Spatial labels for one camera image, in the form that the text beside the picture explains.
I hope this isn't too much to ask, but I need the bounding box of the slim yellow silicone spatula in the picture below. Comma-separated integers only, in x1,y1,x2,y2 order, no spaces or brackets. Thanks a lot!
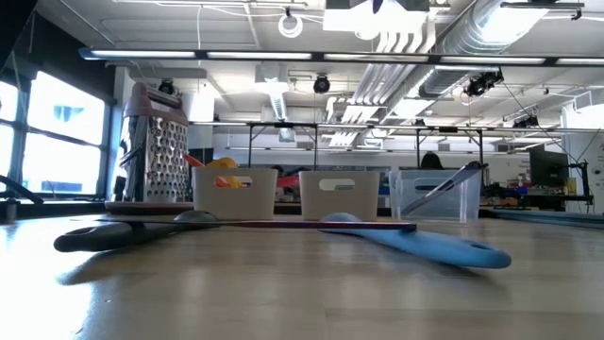
219,157,243,190

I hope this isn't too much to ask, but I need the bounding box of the orange silicone spatula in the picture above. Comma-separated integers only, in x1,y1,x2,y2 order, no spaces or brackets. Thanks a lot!
183,152,232,190

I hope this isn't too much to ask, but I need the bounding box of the black slotted spoon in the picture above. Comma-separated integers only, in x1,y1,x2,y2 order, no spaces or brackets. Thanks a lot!
52,209,221,253

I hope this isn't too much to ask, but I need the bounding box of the white plastic bin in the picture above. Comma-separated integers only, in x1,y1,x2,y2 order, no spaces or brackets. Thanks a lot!
298,170,381,222
191,166,278,221

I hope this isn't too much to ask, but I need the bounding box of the black overhead light bar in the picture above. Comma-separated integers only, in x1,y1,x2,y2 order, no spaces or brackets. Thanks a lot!
78,46,604,68

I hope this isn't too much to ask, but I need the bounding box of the blue silicone spoon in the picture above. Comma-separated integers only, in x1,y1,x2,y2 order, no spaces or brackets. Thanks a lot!
319,212,512,271

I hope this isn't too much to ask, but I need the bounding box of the clear plastic bin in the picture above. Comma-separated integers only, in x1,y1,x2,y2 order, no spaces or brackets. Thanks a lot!
389,168,484,225

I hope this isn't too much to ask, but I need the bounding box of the black computer monitor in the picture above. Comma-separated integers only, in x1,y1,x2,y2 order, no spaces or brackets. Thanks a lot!
528,147,571,189

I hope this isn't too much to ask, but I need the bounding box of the black background table frame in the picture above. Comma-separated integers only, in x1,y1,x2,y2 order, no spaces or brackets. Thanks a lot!
246,121,485,172

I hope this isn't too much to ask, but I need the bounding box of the metal box grater pink handle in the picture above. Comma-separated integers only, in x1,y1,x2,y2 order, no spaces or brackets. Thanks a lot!
104,82,194,216

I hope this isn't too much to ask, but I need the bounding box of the white cable coil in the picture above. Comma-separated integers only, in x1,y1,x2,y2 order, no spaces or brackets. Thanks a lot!
277,12,304,40

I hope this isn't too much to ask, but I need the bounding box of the black aluminium table frame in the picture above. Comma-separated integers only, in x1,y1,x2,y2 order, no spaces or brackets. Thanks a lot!
0,196,604,231

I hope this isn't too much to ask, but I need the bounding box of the black curved cable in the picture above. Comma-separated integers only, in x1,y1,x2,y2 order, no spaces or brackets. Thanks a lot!
0,174,44,205

